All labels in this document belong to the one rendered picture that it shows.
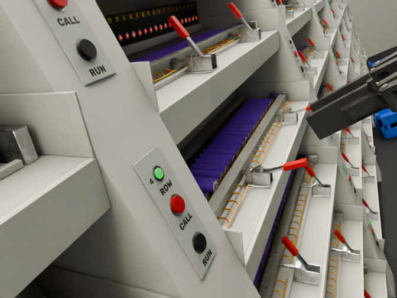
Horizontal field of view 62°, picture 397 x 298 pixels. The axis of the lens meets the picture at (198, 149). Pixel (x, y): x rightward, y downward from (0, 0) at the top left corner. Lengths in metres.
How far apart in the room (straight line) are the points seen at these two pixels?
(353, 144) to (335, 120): 1.16
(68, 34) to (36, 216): 0.14
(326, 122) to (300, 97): 0.54
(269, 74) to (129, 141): 0.67
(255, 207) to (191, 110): 0.17
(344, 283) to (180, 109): 0.64
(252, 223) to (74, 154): 0.27
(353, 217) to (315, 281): 0.47
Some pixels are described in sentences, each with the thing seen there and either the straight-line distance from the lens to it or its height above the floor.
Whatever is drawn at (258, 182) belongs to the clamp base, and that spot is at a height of 0.70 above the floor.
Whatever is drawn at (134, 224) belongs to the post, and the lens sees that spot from 0.27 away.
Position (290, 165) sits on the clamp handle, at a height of 0.71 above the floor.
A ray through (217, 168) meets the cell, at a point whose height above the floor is 0.73.
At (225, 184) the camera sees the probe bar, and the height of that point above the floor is 0.73.
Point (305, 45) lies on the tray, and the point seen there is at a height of 0.74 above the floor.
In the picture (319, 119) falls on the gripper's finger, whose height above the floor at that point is 0.79.
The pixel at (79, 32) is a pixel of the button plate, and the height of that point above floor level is 0.97.
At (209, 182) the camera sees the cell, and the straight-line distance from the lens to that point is 0.48.
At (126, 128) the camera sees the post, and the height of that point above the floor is 0.88.
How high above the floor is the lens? 0.90
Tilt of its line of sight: 13 degrees down
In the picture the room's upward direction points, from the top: 28 degrees counter-clockwise
